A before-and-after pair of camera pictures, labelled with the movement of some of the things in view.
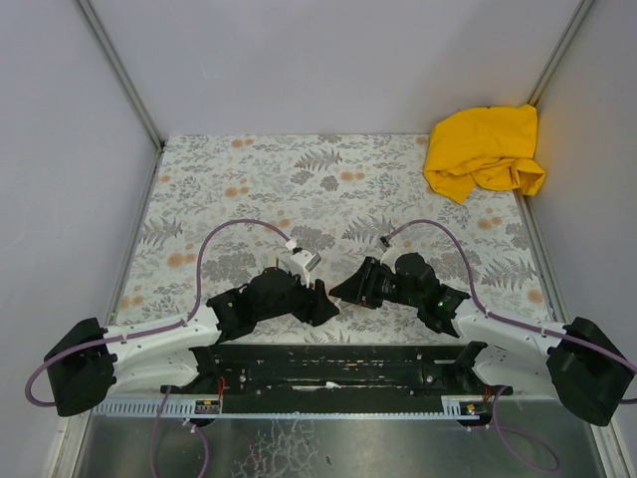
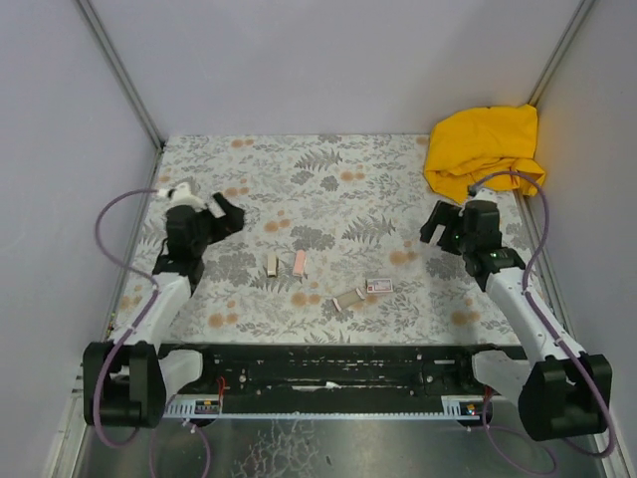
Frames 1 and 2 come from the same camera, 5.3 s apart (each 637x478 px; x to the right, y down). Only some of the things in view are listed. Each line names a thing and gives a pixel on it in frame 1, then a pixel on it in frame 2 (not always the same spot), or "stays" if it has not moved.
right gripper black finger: x=356 y=289 to x=452 y=239
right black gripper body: x=371 y=282 to x=449 y=229
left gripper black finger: x=323 y=307 to x=219 y=227
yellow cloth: x=491 y=148 stays
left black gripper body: x=309 y=297 to x=215 y=222
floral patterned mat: x=218 y=208 stays
